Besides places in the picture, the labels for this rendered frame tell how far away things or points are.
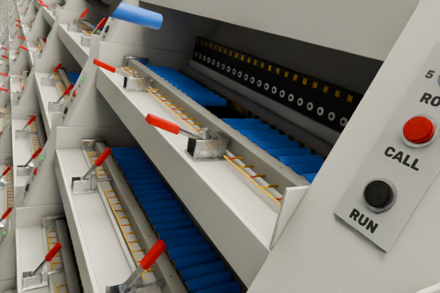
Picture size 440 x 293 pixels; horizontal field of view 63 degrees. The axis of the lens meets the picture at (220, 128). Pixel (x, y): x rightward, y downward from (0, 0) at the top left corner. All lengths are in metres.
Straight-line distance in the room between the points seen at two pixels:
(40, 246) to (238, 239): 0.61
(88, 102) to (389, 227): 0.68
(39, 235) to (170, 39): 0.51
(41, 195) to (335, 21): 0.73
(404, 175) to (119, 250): 0.41
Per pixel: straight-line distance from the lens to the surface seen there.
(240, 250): 0.30
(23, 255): 0.85
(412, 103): 0.24
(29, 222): 0.92
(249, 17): 0.42
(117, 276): 0.51
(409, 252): 0.22
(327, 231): 0.25
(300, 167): 0.38
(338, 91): 0.47
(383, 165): 0.24
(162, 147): 0.44
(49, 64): 1.50
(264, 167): 0.36
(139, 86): 0.62
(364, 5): 0.31
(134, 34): 0.80
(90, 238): 0.57
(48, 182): 0.87
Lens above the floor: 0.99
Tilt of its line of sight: 6 degrees down
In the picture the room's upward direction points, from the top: 29 degrees clockwise
